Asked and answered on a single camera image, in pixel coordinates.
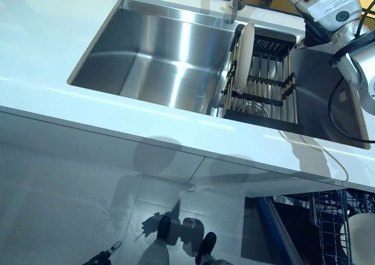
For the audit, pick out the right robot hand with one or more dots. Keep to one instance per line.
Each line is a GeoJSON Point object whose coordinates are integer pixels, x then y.
{"type": "Point", "coordinates": [331, 7]}

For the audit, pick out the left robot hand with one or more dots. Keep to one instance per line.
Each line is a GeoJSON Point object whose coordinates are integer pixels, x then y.
{"type": "Point", "coordinates": [102, 254]}

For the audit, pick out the shallow beige plate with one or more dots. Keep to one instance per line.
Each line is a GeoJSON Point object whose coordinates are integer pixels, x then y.
{"type": "Point", "coordinates": [244, 57]}

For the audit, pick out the dishwasher door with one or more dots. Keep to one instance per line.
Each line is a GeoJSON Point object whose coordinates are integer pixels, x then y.
{"type": "Point", "coordinates": [272, 232]}

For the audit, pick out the deep beige plate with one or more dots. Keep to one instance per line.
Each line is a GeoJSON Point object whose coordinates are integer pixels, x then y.
{"type": "Point", "coordinates": [363, 238]}

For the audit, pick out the black slatted sink rack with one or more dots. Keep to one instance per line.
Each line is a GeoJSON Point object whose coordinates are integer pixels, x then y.
{"type": "Point", "coordinates": [269, 80]}

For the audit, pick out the right robot leg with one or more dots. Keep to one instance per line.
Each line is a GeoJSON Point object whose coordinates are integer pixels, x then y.
{"type": "Point", "coordinates": [208, 247]}

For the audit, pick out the wide white cabinet door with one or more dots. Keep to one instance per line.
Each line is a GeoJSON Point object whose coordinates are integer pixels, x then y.
{"type": "Point", "coordinates": [88, 147]}

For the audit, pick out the stainless steel sink basin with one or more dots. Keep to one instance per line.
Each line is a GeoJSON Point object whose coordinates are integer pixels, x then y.
{"type": "Point", "coordinates": [164, 59]}

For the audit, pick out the narrow white cabinet door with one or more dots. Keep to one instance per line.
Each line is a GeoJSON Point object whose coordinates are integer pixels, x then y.
{"type": "Point", "coordinates": [263, 180]}

